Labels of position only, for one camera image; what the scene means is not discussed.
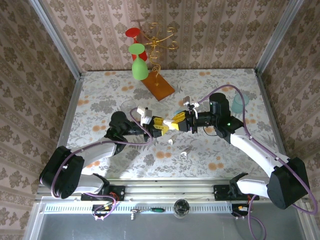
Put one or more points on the aluminium frame post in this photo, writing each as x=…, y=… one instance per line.
x=277, y=37
x=56, y=37

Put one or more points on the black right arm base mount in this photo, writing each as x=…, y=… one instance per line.
x=220, y=193

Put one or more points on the aluminium side rail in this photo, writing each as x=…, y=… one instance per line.
x=72, y=107
x=270, y=107

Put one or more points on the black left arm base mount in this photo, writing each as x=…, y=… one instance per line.
x=120, y=192

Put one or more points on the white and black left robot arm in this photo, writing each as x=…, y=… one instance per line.
x=100, y=152

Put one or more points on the clear plastic cup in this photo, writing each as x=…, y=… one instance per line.
x=128, y=106

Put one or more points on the aluminium cross rail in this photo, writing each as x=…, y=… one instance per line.
x=162, y=188

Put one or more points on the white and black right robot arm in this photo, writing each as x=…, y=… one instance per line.
x=250, y=147

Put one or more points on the green wine glass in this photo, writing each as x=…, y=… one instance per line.
x=139, y=70

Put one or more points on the floral tablecloth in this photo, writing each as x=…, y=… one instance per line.
x=200, y=82

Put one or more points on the teal translucent cup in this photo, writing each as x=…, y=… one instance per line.
x=241, y=105

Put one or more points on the red wine glass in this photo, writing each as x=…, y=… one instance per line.
x=132, y=32

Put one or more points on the grey metal shelf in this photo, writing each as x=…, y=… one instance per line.
x=160, y=230

